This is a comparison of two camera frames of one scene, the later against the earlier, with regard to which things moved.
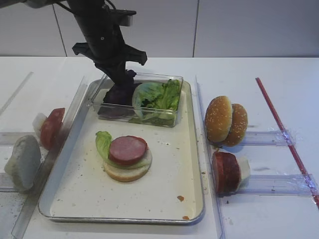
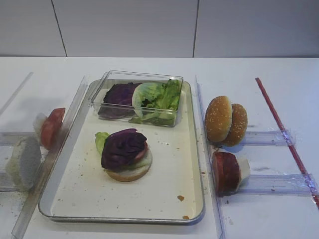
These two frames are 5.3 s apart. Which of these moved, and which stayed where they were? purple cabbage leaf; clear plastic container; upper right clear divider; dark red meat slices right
Moved: purple cabbage leaf
Stayed: clear plastic container; upper right clear divider; dark red meat slices right
